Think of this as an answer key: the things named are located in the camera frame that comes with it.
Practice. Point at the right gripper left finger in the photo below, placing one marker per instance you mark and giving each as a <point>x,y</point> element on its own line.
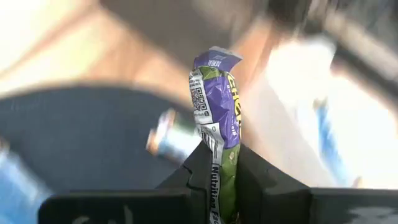
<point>124,208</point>

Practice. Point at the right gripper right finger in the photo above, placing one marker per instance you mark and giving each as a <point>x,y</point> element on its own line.
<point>270,199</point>

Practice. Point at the blue yellow granola bar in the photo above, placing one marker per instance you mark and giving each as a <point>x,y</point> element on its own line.
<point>174,137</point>

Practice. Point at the purple green chewy bar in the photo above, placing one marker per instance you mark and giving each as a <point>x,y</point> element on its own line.
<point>220,105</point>

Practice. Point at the round dark blue woven mat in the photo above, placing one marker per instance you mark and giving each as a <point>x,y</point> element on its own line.
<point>77,133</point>

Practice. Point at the smoky grey plastic bin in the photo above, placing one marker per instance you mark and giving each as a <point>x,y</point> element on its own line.
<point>174,28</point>

